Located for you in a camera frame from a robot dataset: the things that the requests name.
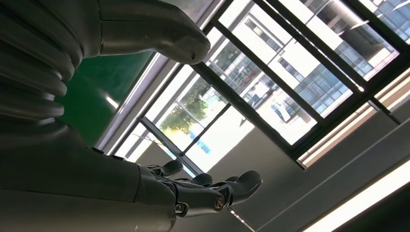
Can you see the ceiling light strip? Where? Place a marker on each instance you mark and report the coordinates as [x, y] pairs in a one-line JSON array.
[[368, 197]]

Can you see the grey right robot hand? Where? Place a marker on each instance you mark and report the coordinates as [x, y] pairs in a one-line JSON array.
[[64, 166]]

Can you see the green conveyor belt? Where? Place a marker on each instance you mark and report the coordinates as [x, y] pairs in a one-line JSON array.
[[96, 89]]

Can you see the black window frame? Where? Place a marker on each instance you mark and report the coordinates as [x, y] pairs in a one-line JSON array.
[[246, 109]]

